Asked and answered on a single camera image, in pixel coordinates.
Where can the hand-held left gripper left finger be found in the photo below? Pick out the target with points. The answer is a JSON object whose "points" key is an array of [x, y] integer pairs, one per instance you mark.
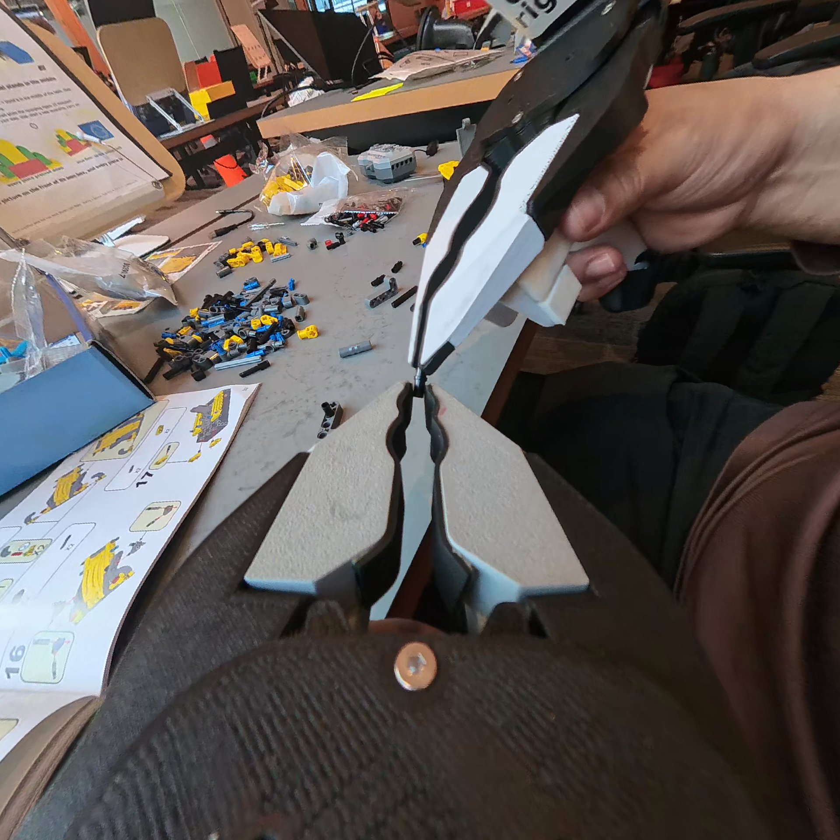
{"points": [[328, 518]]}

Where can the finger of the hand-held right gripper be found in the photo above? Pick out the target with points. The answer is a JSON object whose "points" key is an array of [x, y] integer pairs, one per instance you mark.
{"points": [[499, 249], [436, 249]]}

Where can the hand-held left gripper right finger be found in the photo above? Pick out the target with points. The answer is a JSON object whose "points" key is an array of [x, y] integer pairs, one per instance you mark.
{"points": [[512, 518]]}

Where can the grey L-shaped beam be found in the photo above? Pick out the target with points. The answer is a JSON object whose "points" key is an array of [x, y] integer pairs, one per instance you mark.
{"points": [[331, 423], [382, 298]]}

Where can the clear bag of black red parts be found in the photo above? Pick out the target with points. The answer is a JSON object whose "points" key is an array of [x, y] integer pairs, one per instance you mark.
{"points": [[367, 210]]}

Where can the person's right forearm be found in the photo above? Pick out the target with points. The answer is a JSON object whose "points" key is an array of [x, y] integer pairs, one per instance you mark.
{"points": [[820, 164]]}

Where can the grey desk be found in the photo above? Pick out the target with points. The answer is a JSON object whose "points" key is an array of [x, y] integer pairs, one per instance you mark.
{"points": [[308, 387]]}

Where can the neighbouring wooden-edged desk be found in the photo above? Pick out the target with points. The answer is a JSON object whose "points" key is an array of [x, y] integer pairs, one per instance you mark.
{"points": [[394, 108]]}

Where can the person's right hand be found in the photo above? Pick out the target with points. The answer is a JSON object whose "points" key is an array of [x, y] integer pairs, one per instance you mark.
{"points": [[709, 170]]}

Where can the black axle rod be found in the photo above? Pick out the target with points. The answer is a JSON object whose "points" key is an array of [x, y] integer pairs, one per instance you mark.
{"points": [[403, 297]]}

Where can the black block with yellow beams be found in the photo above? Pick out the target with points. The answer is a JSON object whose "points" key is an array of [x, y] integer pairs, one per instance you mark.
{"points": [[448, 169]]}

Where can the black angled connector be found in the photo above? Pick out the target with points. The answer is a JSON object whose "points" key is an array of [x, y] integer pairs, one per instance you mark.
{"points": [[337, 241]]}

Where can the grey battery box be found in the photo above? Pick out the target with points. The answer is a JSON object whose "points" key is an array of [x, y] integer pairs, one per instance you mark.
{"points": [[387, 163]]}

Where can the person's black pants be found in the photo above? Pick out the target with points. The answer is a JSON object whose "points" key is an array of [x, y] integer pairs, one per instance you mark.
{"points": [[623, 459]]}

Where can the grey sleeve connector tube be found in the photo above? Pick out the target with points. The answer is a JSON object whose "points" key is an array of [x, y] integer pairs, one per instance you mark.
{"points": [[355, 348]]}

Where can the white crumpled plastic bag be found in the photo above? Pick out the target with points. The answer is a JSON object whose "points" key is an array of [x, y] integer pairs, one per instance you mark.
{"points": [[325, 177]]}

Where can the white printed paper sheet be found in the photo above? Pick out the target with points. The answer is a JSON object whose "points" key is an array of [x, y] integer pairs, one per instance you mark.
{"points": [[439, 62]]}

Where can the yellow connector piece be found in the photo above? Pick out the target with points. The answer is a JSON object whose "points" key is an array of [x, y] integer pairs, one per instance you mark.
{"points": [[307, 332]]}

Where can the clear bag of yellow parts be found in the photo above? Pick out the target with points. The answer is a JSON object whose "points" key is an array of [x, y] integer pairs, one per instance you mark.
{"points": [[285, 187]]}

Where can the black long stop pin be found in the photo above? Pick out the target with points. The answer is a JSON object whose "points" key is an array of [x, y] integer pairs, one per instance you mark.
{"points": [[254, 369]]}

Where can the yellow flat part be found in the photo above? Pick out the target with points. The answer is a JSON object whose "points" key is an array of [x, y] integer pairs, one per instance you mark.
{"points": [[377, 92]]}

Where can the light grey ribbed axle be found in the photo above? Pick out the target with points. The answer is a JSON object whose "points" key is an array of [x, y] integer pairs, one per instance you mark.
{"points": [[243, 360]]}

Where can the cluster of yellow beam parts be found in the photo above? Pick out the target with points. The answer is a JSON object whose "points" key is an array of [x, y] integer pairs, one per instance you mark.
{"points": [[246, 253]]}

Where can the black office chair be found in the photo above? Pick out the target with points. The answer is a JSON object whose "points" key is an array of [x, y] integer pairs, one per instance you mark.
{"points": [[787, 46]]}

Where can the pile of mixed small pieces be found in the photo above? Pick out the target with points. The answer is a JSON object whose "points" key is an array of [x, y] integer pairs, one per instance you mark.
{"points": [[229, 328]]}

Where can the orange cone-shaped object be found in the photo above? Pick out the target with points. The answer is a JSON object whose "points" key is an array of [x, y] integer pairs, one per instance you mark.
{"points": [[231, 172]]}

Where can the white building instruction booklet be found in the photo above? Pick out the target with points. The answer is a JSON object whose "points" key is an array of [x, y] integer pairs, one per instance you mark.
{"points": [[98, 525]]}

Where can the black computer monitor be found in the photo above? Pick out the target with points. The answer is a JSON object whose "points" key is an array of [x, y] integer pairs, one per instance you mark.
{"points": [[315, 46]]}

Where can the black backpack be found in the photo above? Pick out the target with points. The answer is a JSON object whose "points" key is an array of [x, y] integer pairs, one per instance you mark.
{"points": [[735, 328]]}

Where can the small printed leaflet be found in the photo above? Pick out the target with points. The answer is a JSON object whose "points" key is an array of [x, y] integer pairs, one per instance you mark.
{"points": [[118, 306], [180, 262]]}

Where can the person's brown sweater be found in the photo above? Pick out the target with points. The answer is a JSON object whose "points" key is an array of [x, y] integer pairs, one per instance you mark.
{"points": [[774, 590]]}

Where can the yellow box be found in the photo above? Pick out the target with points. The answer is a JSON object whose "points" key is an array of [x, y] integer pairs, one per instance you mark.
{"points": [[210, 95]]}

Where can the blue cardboard kit box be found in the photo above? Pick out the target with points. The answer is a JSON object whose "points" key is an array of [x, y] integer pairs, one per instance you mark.
{"points": [[65, 426]]}

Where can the white flat device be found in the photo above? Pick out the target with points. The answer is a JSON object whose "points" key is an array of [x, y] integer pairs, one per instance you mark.
{"points": [[141, 244]]}

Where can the clear acrylic case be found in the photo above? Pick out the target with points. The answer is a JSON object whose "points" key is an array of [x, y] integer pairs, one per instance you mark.
{"points": [[170, 108]]}

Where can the empty clear plastic bag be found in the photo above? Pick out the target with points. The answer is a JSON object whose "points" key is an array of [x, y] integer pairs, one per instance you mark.
{"points": [[98, 269]]}

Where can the blue plastic separator tool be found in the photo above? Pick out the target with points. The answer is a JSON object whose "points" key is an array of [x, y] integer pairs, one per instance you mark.
{"points": [[10, 354]]}

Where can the curved wooden panel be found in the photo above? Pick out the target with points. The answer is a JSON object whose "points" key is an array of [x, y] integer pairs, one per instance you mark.
{"points": [[79, 226]]}

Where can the bundle of clear plastic bags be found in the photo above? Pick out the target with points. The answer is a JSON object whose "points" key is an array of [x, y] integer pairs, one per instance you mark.
{"points": [[26, 308]]}

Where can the printed instruction sheet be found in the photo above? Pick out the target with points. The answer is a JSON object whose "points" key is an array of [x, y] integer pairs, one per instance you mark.
{"points": [[52, 118]]}

